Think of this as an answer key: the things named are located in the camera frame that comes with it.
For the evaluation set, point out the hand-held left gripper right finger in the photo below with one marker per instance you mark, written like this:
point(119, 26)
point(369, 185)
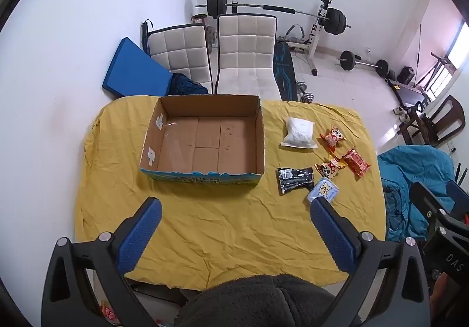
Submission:
point(333, 235)

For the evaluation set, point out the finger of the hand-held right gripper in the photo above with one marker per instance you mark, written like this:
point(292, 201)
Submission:
point(458, 190)
point(427, 198)

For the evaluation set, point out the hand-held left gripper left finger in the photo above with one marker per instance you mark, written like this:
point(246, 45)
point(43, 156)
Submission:
point(141, 235)

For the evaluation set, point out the light blue tissue pack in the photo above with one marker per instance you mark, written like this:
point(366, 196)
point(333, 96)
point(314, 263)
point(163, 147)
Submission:
point(324, 193)

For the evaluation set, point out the gold panda snack packet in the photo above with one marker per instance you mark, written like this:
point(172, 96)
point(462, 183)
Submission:
point(329, 167)

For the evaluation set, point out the black packet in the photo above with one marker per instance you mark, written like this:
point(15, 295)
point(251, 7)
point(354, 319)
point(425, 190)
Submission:
point(295, 178)

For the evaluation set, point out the red snack packet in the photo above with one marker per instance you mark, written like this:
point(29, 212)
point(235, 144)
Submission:
point(356, 162)

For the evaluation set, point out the orange panda snack packet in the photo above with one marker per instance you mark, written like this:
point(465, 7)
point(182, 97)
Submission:
point(332, 136)

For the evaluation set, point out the white soft packet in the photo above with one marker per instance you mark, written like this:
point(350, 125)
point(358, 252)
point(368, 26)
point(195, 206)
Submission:
point(299, 132)

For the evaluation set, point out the cardboard box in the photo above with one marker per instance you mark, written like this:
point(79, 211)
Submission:
point(205, 140)

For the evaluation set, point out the teal blanket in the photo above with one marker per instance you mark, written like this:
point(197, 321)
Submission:
point(410, 180)

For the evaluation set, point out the dark wooden chair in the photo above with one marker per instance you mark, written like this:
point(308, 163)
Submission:
point(436, 121)

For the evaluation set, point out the red wrapper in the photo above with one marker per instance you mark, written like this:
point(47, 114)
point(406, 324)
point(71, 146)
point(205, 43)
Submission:
point(109, 313)

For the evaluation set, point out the yellow tablecloth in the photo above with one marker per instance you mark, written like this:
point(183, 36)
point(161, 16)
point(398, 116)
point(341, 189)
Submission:
point(227, 224)

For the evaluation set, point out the pair of white shoes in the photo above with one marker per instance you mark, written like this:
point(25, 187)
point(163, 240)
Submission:
point(402, 113)

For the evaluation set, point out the person's dark fleece clothing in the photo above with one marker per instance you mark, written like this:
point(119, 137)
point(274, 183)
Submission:
point(256, 303)

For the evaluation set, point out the tripod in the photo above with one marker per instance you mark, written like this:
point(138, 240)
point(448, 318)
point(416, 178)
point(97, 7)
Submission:
point(436, 68)

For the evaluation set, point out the black speaker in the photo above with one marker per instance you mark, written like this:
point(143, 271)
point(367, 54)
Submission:
point(406, 75)

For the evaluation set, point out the chrome dumbbell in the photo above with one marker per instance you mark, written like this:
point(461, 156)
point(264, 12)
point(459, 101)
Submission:
point(306, 94)

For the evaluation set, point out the short barbell with black plates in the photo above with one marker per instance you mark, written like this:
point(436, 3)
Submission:
point(362, 63)

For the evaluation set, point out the dark blue knitted cloth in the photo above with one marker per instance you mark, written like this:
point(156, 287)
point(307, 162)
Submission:
point(185, 87)

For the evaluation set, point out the blue foam mat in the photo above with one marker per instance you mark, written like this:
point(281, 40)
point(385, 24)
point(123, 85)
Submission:
point(133, 70)

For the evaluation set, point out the black and blue bench pad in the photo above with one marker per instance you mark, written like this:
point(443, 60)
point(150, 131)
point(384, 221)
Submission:
point(284, 74)

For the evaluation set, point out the white quilted chair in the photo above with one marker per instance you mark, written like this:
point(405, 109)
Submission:
point(181, 52)
point(245, 55)

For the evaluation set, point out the black folded stand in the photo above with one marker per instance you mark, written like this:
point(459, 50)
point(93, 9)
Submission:
point(146, 35)

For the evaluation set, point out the white weight rack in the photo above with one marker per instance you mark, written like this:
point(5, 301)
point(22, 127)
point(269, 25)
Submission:
point(317, 30)

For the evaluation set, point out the long barbell with black plates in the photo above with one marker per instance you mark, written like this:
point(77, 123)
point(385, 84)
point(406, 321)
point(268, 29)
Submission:
point(278, 8)

